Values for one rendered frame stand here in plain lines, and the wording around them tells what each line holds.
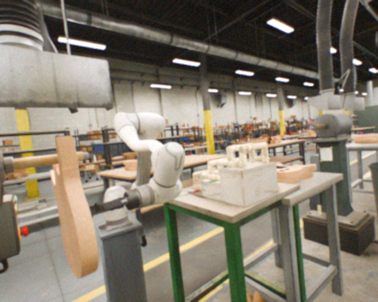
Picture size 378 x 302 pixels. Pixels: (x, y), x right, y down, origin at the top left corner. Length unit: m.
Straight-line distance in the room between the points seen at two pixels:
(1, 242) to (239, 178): 0.93
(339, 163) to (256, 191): 1.69
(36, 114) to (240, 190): 11.36
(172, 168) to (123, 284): 1.13
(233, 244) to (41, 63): 0.92
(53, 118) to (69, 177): 11.29
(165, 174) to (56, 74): 0.46
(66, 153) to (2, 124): 11.19
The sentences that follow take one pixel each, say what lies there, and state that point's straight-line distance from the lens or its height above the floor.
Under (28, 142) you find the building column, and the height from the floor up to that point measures 1.64.
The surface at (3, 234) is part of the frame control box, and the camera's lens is 1.02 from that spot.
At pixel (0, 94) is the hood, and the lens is 0.65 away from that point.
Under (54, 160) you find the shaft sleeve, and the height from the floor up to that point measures 1.25.
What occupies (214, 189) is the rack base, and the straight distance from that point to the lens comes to 1.15.
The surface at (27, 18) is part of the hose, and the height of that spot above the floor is 1.62.
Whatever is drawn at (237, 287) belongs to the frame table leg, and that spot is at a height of 0.61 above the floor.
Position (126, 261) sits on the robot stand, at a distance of 1.69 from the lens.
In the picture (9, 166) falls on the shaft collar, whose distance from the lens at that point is 0.77.
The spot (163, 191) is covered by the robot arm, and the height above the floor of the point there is 1.07.
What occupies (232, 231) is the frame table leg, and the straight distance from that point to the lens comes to 0.98.
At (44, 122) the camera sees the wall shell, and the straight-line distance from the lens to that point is 11.92.
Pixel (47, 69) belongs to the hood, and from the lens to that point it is 0.67.
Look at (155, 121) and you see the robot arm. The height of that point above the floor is 1.40.
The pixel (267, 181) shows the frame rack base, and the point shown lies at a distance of 1.15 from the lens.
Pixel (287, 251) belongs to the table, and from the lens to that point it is 1.45.
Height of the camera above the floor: 1.27
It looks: 3 degrees down
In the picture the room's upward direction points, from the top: 6 degrees counter-clockwise
